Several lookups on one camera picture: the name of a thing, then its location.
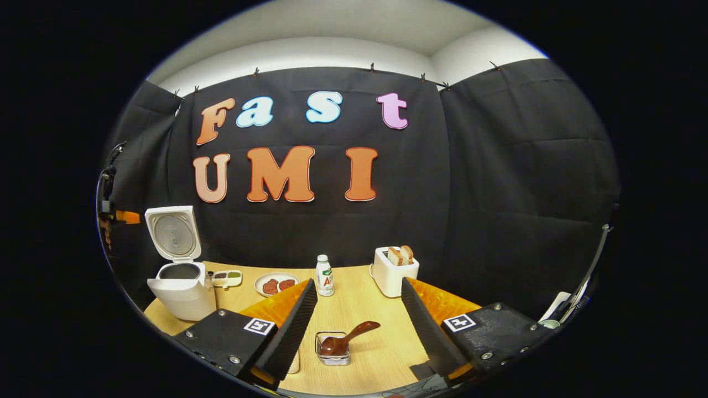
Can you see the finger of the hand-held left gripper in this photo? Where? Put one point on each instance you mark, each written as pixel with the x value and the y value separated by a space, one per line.
pixel 128 216

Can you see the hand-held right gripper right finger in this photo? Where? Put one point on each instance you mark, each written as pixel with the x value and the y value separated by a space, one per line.
pixel 428 337

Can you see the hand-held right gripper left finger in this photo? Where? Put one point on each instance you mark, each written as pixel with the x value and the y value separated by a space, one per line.
pixel 287 337

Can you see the brown wooden spoon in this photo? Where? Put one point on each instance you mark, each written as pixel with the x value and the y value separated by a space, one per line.
pixel 348 337

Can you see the white rice cooker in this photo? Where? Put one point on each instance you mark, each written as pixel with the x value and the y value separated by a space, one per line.
pixel 182 298

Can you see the black flat pad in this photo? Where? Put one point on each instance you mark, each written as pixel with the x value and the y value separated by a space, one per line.
pixel 421 371

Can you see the red meat piece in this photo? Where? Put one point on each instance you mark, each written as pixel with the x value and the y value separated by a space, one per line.
pixel 270 286
pixel 287 284

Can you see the white round plate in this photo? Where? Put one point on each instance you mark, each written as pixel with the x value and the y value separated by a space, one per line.
pixel 276 275

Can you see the white toaster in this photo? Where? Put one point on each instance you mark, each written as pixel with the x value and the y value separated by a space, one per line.
pixel 392 281

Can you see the white drink bottle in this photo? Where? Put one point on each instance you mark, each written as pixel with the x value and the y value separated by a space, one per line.
pixel 325 276

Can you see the white divided condiment tray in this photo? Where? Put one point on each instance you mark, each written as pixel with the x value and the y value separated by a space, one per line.
pixel 227 278

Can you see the toasted bread slice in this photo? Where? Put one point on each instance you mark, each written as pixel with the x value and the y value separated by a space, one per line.
pixel 407 254
pixel 394 256

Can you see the white board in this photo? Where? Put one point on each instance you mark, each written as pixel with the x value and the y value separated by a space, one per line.
pixel 555 305

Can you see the black backdrop cloth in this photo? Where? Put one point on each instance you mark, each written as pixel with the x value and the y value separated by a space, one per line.
pixel 498 193

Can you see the grey metal stand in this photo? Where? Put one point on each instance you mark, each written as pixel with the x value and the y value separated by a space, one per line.
pixel 589 271

